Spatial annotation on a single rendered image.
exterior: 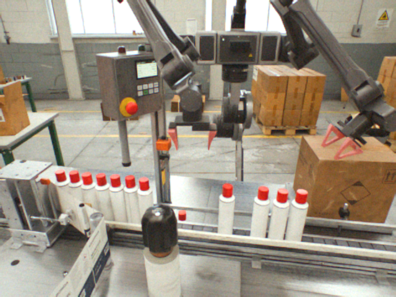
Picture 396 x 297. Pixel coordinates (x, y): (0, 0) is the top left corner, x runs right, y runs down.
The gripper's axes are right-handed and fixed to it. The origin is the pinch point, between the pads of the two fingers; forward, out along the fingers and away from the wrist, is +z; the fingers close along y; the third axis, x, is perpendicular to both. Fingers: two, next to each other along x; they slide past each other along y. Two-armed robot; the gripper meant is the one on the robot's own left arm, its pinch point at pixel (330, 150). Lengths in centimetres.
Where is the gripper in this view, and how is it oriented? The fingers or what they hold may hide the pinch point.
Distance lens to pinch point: 101.1
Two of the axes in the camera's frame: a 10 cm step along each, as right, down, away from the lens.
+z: -6.3, 7.0, 3.4
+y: 0.1, 4.4, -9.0
